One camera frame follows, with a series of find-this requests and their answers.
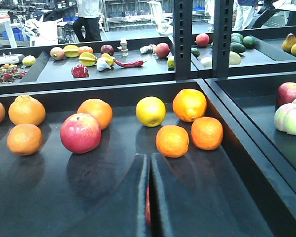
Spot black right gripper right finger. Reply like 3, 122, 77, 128
150, 147, 274, 237

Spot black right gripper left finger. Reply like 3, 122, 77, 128
53, 154, 149, 237

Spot red apple front upper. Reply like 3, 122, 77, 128
145, 186, 151, 227

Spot black wooden produce stand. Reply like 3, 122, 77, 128
0, 0, 296, 237

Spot small orange front left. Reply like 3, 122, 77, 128
155, 125, 189, 158

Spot small orange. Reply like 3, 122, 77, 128
7, 123, 43, 156
155, 125, 189, 158
190, 117, 223, 151

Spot small orange front right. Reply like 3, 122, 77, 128
190, 117, 223, 151

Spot red apple middle tray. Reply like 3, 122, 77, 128
60, 113, 102, 154

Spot red apple tray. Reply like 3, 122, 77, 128
276, 82, 296, 107
60, 113, 102, 154

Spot yellow round pear right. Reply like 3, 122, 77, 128
136, 96, 166, 127

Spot orange behind red apple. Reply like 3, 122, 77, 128
77, 99, 113, 130

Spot large orange with nub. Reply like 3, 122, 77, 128
173, 88, 207, 122

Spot pink peach left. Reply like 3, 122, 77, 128
274, 103, 296, 135

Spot red bell pepper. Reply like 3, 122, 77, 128
71, 64, 89, 78

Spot white garlic bulb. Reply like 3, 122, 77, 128
97, 57, 112, 72

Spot red chili pepper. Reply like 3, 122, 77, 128
113, 58, 145, 68

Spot red apple right tray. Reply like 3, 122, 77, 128
276, 82, 296, 107

